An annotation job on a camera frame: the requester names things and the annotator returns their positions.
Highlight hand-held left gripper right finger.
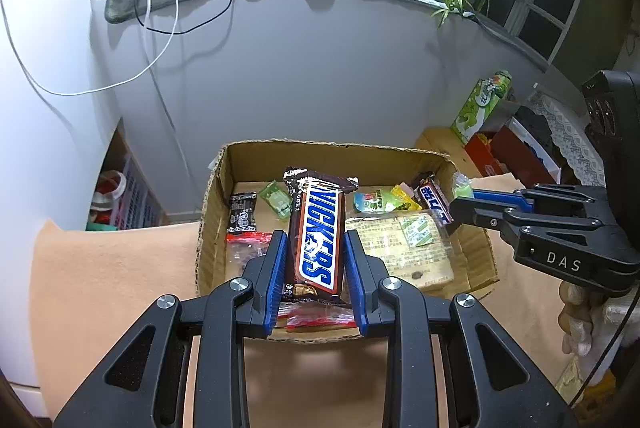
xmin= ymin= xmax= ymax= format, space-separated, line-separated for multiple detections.
xmin=342 ymin=229 xmax=581 ymax=428

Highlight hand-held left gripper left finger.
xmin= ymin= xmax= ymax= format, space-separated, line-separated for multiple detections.
xmin=52 ymin=229 xmax=290 ymax=428

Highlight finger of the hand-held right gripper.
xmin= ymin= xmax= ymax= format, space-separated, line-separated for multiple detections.
xmin=472 ymin=183 xmax=609 ymax=222
xmin=449 ymin=195 xmax=607 ymax=245

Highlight clear green candy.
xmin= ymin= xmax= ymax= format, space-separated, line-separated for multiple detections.
xmin=451 ymin=172 xmax=475 ymax=200

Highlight small dark chocolate bar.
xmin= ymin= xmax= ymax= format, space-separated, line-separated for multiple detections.
xmin=411 ymin=171 xmax=455 ymax=227

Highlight clear cracker packet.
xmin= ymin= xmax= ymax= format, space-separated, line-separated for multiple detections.
xmin=344 ymin=212 xmax=457 ymax=295

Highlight brown chocolate bar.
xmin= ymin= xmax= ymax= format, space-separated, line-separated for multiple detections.
xmin=281 ymin=165 xmax=361 ymax=307

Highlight black patterned candy packet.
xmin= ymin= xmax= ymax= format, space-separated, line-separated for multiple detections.
xmin=228 ymin=191 xmax=259 ymax=235

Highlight yellow candy packet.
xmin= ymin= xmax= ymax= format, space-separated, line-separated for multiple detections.
xmin=391 ymin=182 xmax=425 ymax=212

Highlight green-blue candy packet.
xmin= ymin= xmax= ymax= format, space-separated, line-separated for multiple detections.
xmin=353 ymin=189 xmax=397 ymax=214

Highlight green candy packet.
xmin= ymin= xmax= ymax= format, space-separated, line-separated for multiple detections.
xmin=258 ymin=181 xmax=293 ymax=218

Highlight shallow cardboard box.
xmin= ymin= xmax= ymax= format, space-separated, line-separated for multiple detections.
xmin=194 ymin=138 xmax=501 ymax=341

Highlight person's right hand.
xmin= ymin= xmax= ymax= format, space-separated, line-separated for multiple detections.
xmin=556 ymin=281 xmax=628 ymax=359

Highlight red box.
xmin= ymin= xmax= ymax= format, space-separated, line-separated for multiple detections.
xmin=465 ymin=125 xmax=558 ymax=186

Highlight white lace cloth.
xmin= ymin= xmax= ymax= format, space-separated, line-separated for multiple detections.
xmin=527 ymin=88 xmax=608 ymax=186

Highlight green drink carton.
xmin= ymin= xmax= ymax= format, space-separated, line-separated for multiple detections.
xmin=451 ymin=69 xmax=513 ymax=145

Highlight white cabinet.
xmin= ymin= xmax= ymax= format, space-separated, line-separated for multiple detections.
xmin=0 ymin=0 xmax=126 ymax=389

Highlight long white cable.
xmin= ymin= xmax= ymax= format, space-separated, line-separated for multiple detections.
xmin=0 ymin=0 xmax=180 ymax=96

